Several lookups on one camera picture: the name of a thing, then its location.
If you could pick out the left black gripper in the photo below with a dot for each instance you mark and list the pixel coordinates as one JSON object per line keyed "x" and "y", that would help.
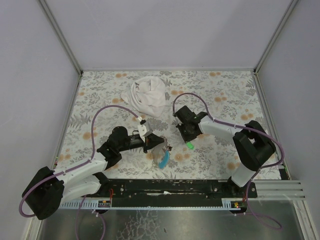
{"x": 146, "y": 144}

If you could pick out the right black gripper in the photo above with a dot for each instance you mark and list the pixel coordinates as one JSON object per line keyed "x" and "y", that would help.
{"x": 182, "y": 126}

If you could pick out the green tagged key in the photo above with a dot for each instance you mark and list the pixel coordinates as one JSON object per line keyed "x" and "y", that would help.
{"x": 190, "y": 145}

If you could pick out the blue key tag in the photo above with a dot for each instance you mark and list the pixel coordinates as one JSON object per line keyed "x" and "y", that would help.
{"x": 163, "y": 160}

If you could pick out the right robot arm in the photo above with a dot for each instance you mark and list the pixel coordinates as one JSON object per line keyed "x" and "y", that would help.
{"x": 252, "y": 144}

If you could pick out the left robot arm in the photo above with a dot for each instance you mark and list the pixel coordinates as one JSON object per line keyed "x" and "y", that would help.
{"x": 50, "y": 188}

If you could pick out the floral table mat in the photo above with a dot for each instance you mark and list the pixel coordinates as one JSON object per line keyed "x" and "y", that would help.
{"x": 228, "y": 95}

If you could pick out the crumpled white cloth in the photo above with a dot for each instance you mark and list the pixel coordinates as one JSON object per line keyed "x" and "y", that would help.
{"x": 146, "y": 95}

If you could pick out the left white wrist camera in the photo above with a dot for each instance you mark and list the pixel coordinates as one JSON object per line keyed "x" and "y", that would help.
{"x": 144, "y": 129}

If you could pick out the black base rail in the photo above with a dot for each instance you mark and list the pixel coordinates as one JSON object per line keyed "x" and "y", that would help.
{"x": 161, "y": 193}

